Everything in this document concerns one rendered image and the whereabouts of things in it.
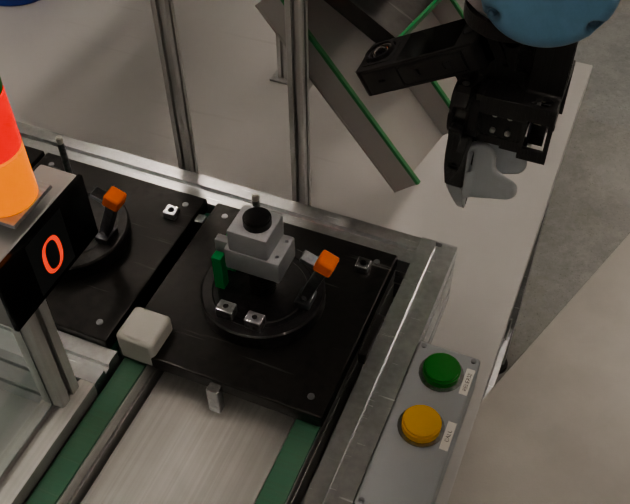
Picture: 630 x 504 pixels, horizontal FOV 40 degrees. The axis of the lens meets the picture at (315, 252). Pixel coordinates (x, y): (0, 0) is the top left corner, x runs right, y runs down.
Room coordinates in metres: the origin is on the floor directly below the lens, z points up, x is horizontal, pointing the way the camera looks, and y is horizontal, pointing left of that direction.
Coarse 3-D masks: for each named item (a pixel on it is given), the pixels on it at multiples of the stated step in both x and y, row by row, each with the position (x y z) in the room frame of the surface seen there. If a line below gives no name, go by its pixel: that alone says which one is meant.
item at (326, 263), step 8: (304, 256) 0.59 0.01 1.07; (312, 256) 0.59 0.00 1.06; (320, 256) 0.58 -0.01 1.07; (328, 256) 0.59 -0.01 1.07; (336, 256) 0.59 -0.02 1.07; (312, 264) 0.58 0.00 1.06; (320, 264) 0.58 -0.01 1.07; (328, 264) 0.58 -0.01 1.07; (336, 264) 0.58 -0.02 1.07; (320, 272) 0.58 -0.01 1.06; (328, 272) 0.57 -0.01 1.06; (312, 280) 0.58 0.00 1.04; (320, 280) 0.58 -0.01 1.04; (304, 288) 0.59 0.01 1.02; (312, 288) 0.58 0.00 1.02; (304, 296) 0.59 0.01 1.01
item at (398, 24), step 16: (336, 0) 0.81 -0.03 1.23; (352, 0) 0.80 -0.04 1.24; (368, 0) 0.83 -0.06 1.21; (384, 0) 0.84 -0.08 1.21; (400, 0) 0.85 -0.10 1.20; (416, 0) 0.86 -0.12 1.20; (432, 0) 0.87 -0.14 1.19; (352, 16) 0.80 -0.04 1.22; (368, 16) 0.79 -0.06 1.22; (384, 16) 0.82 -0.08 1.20; (400, 16) 0.83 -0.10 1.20; (416, 16) 0.84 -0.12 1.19; (368, 32) 0.79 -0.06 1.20; (384, 32) 0.78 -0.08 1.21; (400, 32) 0.80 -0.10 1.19
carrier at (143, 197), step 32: (64, 160) 0.77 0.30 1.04; (128, 192) 0.79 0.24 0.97; (160, 192) 0.79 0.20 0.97; (96, 224) 0.71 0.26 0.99; (128, 224) 0.72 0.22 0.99; (160, 224) 0.73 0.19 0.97; (192, 224) 0.74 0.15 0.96; (96, 256) 0.66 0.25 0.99; (128, 256) 0.68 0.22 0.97; (160, 256) 0.68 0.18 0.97; (64, 288) 0.63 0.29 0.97; (96, 288) 0.63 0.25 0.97; (128, 288) 0.63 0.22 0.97; (64, 320) 0.59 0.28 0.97; (96, 320) 0.58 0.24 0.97
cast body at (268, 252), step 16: (256, 208) 0.62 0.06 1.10; (240, 224) 0.61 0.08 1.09; (256, 224) 0.60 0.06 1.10; (272, 224) 0.61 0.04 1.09; (224, 240) 0.63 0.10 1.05; (240, 240) 0.60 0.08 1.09; (256, 240) 0.59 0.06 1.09; (272, 240) 0.60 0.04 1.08; (288, 240) 0.62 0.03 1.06; (240, 256) 0.60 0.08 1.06; (256, 256) 0.59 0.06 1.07; (272, 256) 0.59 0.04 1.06; (288, 256) 0.60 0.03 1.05; (256, 272) 0.59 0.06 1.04; (272, 272) 0.58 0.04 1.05
